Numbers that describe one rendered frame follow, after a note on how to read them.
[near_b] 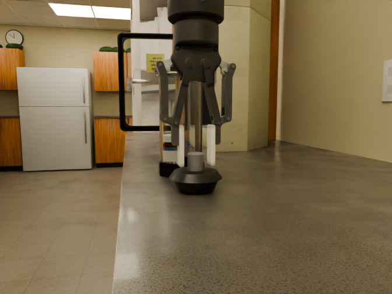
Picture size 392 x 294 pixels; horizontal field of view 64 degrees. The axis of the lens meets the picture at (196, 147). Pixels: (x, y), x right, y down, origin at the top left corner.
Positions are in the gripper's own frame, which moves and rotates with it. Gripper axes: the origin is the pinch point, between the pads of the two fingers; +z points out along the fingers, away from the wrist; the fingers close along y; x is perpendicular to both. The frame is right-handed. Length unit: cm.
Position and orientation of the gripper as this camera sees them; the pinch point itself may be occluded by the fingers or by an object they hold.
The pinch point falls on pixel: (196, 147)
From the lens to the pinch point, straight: 53.6
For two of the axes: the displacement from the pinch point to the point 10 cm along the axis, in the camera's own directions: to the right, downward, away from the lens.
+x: 2.1, 1.1, -9.7
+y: -9.8, 0.3, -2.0
